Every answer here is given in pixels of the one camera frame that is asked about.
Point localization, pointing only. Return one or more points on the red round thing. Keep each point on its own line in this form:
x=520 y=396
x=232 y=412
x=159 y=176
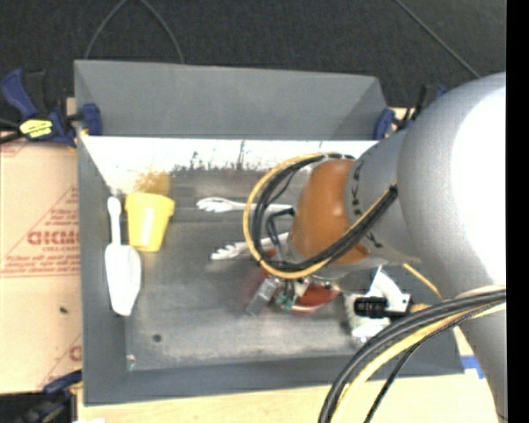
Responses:
x=317 y=300

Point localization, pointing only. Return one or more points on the grey metal bin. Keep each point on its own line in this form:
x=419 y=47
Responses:
x=211 y=320

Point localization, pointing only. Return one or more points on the yellow plastic cup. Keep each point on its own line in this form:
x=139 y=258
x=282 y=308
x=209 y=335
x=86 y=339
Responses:
x=149 y=220

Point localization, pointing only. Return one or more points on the white plastic scoop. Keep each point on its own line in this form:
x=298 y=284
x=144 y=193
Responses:
x=122 y=276

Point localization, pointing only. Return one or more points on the white plastic fork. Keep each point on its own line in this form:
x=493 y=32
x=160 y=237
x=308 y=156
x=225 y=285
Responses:
x=222 y=204
x=233 y=250

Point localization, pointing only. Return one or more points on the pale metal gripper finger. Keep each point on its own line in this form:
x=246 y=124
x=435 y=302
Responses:
x=261 y=299

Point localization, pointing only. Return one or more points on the black cylinder on white bracket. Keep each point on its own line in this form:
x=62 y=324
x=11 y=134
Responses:
x=372 y=305

